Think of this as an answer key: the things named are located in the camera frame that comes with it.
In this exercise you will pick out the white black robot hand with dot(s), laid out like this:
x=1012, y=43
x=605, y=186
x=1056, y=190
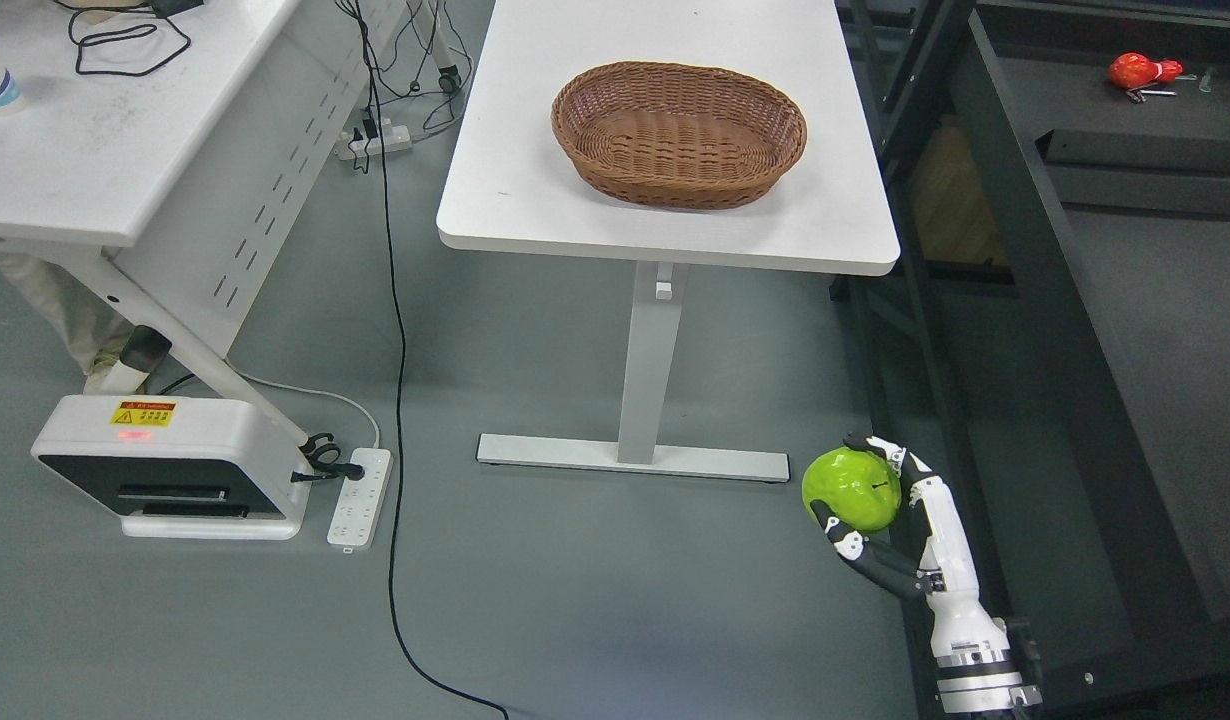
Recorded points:
x=944, y=577

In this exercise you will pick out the green apple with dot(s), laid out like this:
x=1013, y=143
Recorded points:
x=859, y=487

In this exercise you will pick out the black metal shelf rack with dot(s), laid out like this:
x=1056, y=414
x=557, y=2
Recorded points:
x=1065, y=285

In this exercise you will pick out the red fruit on shelf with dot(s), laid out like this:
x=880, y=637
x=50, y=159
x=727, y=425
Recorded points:
x=1134, y=70

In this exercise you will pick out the brown wicker basket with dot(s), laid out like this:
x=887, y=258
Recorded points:
x=677, y=136

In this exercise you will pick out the white standing table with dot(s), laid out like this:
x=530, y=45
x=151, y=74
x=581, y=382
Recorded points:
x=512, y=189

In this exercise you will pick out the white floor power strip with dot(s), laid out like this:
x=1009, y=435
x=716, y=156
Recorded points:
x=359, y=508

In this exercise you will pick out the white far power strip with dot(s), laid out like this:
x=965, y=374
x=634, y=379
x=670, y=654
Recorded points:
x=353, y=146

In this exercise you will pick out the white box device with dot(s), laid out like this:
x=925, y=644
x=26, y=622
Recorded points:
x=179, y=467

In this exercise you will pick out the white folding desk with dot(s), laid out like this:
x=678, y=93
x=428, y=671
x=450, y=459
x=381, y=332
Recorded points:
x=170, y=195

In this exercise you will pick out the black power adapter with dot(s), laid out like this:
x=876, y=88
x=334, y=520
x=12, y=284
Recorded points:
x=168, y=8

